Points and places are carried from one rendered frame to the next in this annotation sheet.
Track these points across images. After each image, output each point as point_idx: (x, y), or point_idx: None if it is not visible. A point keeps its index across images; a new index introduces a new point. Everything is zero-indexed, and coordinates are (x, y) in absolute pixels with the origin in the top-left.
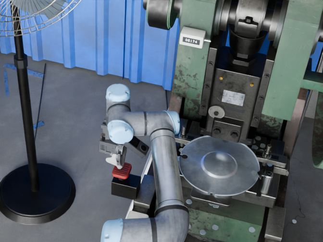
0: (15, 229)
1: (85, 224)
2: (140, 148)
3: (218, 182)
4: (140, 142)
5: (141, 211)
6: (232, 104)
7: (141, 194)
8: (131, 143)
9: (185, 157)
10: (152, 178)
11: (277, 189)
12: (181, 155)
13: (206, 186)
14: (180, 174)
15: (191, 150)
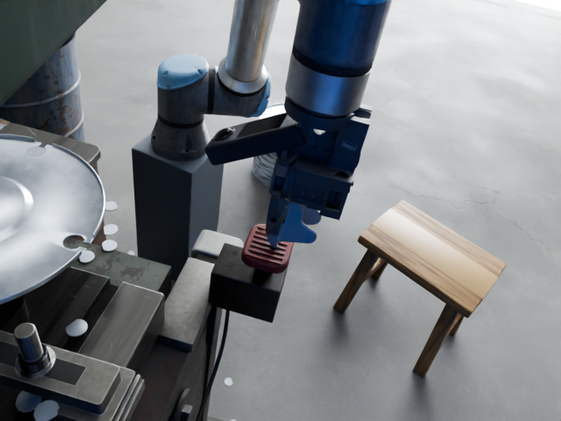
0: None
1: None
2: (235, 128)
3: (3, 166)
4: (235, 135)
5: (208, 262)
6: None
7: (207, 283)
8: (264, 119)
9: (53, 332)
10: (170, 327)
11: None
12: (63, 342)
13: (45, 161)
14: (91, 275)
15: (39, 262)
